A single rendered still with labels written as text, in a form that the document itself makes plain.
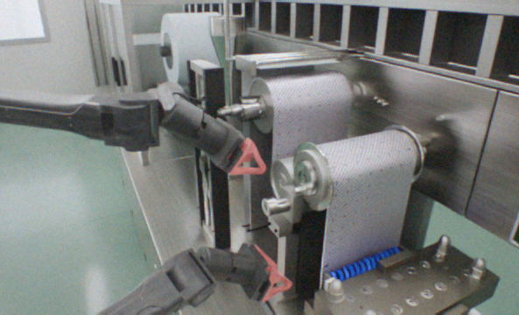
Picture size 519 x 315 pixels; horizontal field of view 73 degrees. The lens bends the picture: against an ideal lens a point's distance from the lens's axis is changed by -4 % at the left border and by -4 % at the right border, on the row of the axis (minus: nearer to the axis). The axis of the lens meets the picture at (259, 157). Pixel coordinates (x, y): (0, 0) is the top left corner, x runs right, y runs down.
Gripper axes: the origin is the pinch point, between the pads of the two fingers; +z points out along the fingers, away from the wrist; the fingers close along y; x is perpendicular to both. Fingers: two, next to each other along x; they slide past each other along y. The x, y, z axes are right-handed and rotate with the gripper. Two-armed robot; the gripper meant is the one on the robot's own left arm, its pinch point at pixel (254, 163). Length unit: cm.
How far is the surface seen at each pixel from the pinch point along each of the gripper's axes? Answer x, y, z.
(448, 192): 19.2, 10.4, 43.9
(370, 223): 2.8, 6.1, 31.9
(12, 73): -122, -552, -48
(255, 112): 8.9, -22.1, 7.1
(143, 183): -38, -81, 18
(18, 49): -88, -552, -56
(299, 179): 1.9, -1.7, 13.5
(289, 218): -6.7, -2.6, 18.4
